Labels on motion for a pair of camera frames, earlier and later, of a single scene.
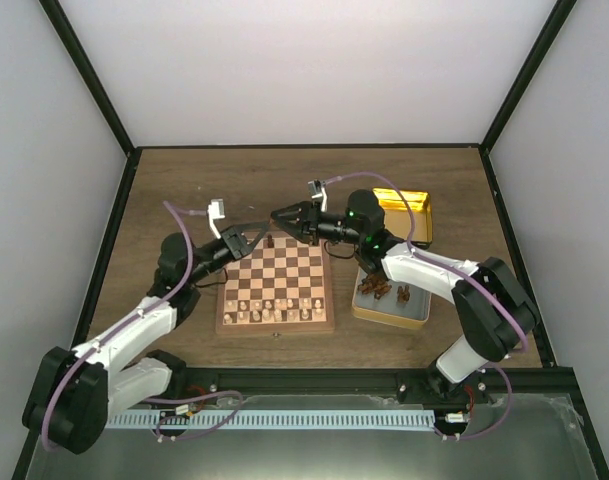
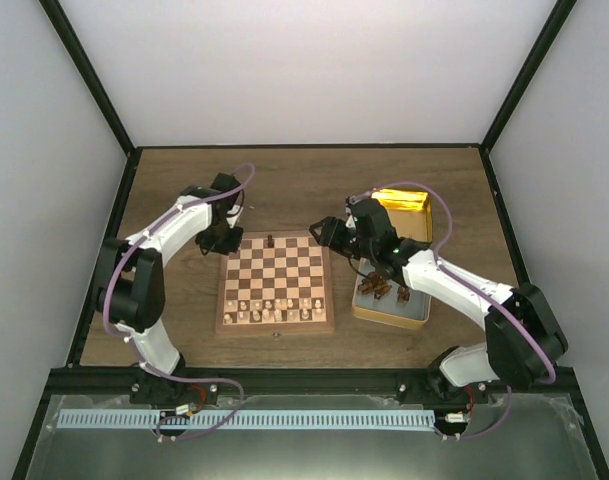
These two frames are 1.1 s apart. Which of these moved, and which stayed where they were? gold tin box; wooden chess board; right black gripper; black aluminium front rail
Moved: right black gripper
Stayed: gold tin box; black aluminium front rail; wooden chess board
